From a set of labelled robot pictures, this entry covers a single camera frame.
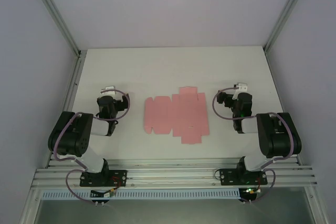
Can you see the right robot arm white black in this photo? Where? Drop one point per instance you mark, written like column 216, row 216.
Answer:
column 275, row 140

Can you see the aluminium mounting rail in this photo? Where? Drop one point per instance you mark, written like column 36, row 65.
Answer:
column 170, row 174

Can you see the aluminium table side rail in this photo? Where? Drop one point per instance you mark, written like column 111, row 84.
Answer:
column 73, row 90
column 282, row 103

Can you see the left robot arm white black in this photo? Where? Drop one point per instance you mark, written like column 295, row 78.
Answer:
column 68, row 134

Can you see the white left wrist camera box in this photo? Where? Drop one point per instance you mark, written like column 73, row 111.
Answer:
column 109, row 89

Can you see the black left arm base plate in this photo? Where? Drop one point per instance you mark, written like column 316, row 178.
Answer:
column 120, row 178

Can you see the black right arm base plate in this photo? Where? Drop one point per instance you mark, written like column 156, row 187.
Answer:
column 228, row 176

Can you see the aluminium frame post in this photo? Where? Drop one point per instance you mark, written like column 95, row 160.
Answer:
column 56, row 16
column 286, row 14

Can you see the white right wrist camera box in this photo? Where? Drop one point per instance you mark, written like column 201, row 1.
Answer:
column 241, row 86

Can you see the pink paper box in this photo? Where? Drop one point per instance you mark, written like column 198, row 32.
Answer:
column 181, row 116

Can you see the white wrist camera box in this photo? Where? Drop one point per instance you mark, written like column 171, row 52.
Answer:
column 241, row 86
column 109, row 89

